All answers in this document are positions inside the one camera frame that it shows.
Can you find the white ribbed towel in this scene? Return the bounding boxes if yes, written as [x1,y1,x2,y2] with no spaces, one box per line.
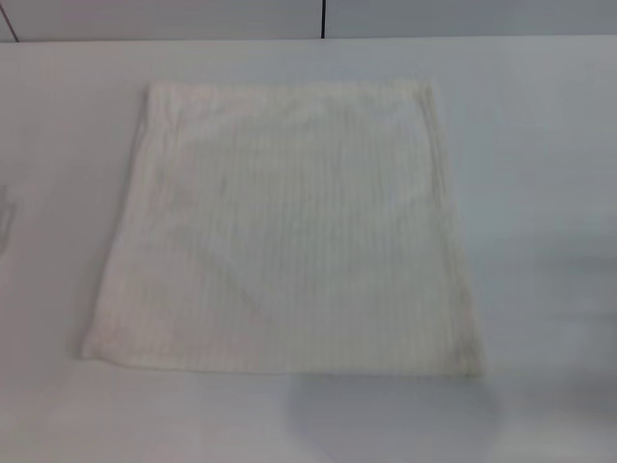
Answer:
[76,78,489,380]

